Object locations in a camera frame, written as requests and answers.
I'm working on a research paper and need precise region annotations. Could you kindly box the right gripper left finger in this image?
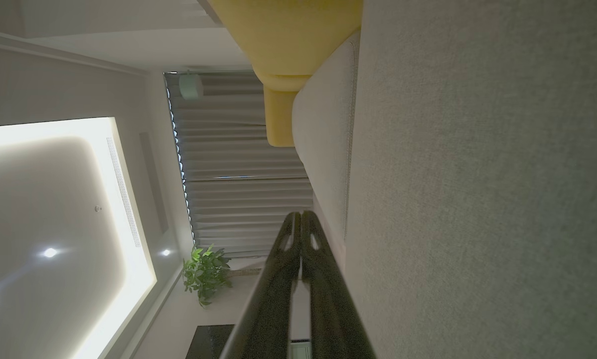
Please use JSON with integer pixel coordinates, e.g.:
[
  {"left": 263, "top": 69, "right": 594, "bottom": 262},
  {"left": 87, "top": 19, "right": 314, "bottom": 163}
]
[{"left": 220, "top": 212, "right": 302, "bottom": 359}]

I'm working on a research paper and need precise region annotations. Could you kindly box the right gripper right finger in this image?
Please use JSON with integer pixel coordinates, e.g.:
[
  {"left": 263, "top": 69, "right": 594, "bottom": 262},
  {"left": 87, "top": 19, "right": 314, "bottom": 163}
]
[{"left": 302, "top": 210, "right": 377, "bottom": 359}]

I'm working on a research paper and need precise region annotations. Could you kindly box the black flat screen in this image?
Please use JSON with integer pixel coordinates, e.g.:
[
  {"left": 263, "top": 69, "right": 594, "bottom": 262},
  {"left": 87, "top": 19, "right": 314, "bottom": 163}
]
[{"left": 185, "top": 325, "right": 235, "bottom": 359}]

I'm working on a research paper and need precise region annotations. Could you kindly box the green potted plant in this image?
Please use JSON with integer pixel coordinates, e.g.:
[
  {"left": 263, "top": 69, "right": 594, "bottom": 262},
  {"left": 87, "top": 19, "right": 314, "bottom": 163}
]
[{"left": 182, "top": 244, "right": 233, "bottom": 308}]

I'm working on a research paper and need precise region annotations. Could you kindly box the grey pleated curtain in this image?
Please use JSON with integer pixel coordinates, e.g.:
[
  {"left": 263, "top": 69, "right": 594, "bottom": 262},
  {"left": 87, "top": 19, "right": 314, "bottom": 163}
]
[{"left": 164, "top": 71, "right": 314, "bottom": 258}]

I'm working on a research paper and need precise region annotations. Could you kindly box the grey sofa seat cushion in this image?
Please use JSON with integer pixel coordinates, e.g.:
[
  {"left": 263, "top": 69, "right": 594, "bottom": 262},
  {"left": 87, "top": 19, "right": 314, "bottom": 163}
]
[{"left": 292, "top": 30, "right": 361, "bottom": 241}]

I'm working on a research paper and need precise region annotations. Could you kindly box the small yellow sofa back cushion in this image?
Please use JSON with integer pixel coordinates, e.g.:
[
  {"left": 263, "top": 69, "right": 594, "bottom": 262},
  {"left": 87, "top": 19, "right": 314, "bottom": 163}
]
[{"left": 264, "top": 86, "right": 300, "bottom": 148}]

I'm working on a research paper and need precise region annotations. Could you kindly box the large yellow sofa back cushion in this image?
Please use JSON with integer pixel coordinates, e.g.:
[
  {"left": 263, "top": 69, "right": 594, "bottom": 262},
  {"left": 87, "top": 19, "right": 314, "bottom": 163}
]
[{"left": 208, "top": 0, "right": 364, "bottom": 93}]

